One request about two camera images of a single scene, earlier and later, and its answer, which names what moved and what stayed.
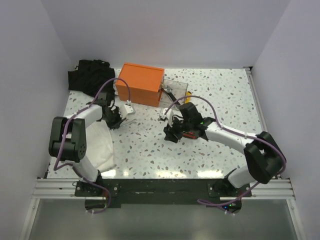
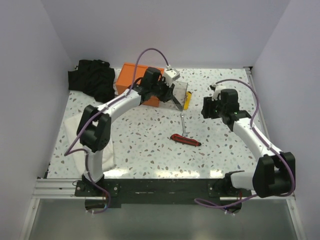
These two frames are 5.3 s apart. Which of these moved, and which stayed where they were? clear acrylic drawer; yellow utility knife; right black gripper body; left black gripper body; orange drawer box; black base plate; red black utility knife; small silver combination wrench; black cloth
Moved: small silver combination wrench; red black utility knife; left black gripper body; right black gripper body
Stayed: yellow utility knife; orange drawer box; black cloth; clear acrylic drawer; black base plate
